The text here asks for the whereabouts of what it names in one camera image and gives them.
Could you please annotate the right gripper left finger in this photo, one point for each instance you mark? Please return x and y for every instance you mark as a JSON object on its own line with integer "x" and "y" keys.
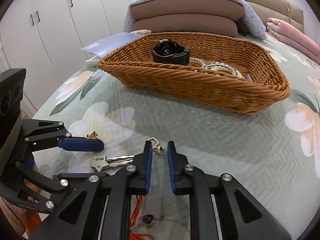
{"x": 98, "y": 206}

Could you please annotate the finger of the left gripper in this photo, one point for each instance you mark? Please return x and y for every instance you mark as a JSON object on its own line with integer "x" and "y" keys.
{"x": 80, "y": 144}

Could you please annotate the white wardrobe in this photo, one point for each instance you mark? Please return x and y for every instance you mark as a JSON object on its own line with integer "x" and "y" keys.
{"x": 46, "y": 37}

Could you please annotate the gold square ring charm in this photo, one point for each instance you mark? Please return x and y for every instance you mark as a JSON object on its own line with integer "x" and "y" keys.
{"x": 156, "y": 146}

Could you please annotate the blue notebook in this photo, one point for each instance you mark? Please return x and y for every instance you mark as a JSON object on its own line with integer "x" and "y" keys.
{"x": 106, "y": 45}

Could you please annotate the lower brown pillow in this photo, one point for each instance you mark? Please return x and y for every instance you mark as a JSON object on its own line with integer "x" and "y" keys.
{"x": 196, "y": 23}

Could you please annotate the floral green bedspread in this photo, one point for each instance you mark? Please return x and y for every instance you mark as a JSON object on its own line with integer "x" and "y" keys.
{"x": 274, "y": 154}

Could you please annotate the brown pillow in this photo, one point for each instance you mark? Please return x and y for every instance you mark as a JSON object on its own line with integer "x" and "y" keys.
{"x": 196, "y": 23}
{"x": 224, "y": 8}

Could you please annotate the black smart watch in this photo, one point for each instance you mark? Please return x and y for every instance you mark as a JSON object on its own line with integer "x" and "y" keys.
{"x": 167, "y": 51}

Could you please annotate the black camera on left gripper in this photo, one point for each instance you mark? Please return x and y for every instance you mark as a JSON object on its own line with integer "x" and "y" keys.
{"x": 11, "y": 93}

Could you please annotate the woven wicker basket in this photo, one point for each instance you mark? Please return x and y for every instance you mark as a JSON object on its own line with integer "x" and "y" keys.
{"x": 261, "y": 84}

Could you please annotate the upper brown pillow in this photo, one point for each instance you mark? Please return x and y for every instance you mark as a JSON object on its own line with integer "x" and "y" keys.
{"x": 224, "y": 8}

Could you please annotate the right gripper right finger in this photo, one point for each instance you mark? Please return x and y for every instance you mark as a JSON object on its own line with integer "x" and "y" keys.
{"x": 220, "y": 206}

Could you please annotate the silver keys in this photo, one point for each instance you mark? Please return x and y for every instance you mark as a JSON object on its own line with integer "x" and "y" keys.
{"x": 102, "y": 163}

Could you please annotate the pink folded quilt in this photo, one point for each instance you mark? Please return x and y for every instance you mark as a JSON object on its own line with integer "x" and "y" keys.
{"x": 288, "y": 34}

